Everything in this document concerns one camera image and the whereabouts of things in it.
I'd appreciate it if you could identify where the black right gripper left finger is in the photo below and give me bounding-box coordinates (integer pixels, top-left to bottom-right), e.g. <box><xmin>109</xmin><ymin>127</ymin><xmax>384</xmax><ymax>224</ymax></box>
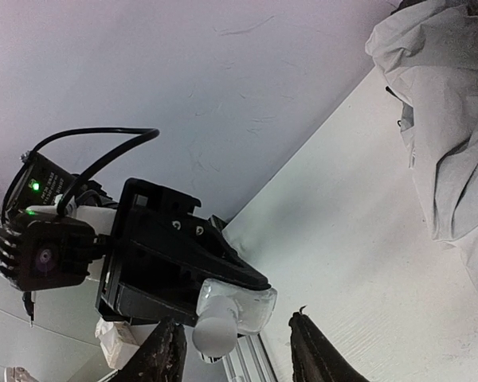
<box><xmin>117</xmin><ymin>318</ymin><xmax>187</xmax><ymax>382</ymax></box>

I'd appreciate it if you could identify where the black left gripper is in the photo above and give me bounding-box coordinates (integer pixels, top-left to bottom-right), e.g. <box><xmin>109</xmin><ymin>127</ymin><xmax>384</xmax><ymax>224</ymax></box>
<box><xmin>96</xmin><ymin>178</ymin><xmax>271</xmax><ymax>326</ymax></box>

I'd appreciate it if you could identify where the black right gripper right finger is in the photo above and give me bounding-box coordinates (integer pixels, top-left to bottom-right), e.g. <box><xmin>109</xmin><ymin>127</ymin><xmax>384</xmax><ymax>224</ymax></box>
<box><xmin>288</xmin><ymin>306</ymin><xmax>368</xmax><ymax>382</ymax></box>

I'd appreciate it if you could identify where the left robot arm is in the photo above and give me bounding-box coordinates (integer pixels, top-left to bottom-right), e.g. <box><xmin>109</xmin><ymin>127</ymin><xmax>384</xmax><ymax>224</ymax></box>
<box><xmin>0</xmin><ymin>154</ymin><xmax>276</xmax><ymax>334</ymax></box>

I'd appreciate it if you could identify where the grey and black jacket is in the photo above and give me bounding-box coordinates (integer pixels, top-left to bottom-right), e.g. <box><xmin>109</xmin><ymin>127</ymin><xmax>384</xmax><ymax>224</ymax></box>
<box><xmin>365</xmin><ymin>1</ymin><xmax>478</xmax><ymax>292</ymax></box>

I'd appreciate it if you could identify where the aluminium front rail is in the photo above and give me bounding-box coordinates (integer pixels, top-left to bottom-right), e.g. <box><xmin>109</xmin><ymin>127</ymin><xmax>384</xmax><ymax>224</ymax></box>
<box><xmin>198</xmin><ymin>332</ymin><xmax>282</xmax><ymax>382</ymax></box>

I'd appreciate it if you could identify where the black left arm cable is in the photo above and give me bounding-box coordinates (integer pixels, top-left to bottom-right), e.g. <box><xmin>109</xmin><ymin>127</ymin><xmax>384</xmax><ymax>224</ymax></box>
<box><xmin>23</xmin><ymin>126</ymin><xmax>161</xmax><ymax>216</ymax></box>

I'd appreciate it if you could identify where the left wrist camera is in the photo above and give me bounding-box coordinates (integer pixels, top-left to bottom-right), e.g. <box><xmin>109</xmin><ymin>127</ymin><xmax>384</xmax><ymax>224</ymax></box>
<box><xmin>0</xmin><ymin>211</ymin><xmax>104</xmax><ymax>292</ymax></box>

